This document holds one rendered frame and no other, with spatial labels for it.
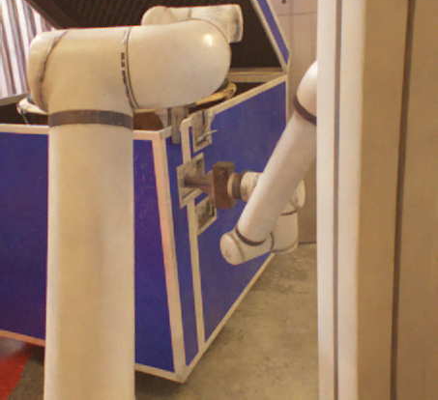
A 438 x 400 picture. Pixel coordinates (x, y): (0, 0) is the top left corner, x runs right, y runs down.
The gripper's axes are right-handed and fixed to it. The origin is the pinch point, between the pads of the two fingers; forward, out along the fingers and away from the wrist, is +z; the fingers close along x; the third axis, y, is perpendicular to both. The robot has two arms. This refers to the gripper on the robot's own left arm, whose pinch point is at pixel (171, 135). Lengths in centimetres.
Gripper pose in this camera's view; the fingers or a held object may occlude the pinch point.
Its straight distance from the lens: 145.2
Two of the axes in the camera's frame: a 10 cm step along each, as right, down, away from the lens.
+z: -0.1, 9.9, 1.5
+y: 4.2, -1.3, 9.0
